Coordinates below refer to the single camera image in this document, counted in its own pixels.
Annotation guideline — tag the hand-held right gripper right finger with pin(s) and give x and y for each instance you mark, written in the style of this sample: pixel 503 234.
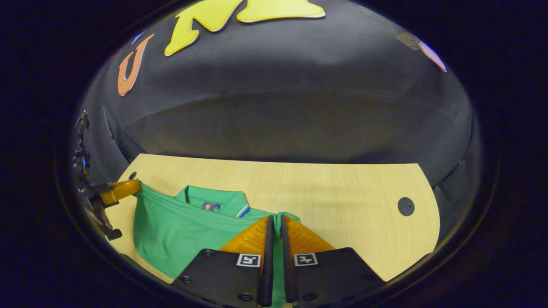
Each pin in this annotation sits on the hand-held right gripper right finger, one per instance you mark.
pixel 287 273

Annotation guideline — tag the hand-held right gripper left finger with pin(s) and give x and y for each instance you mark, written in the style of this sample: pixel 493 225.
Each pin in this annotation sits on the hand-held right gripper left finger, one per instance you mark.
pixel 267 265

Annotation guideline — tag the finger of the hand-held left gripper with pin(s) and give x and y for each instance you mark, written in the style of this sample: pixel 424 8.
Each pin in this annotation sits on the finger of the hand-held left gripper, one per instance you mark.
pixel 122 190

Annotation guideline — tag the green T-shirt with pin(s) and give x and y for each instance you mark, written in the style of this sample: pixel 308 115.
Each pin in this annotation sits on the green T-shirt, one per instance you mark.
pixel 171 235

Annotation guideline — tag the black backdrop cloth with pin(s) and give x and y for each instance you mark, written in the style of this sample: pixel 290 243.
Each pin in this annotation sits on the black backdrop cloth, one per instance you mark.
pixel 278 107

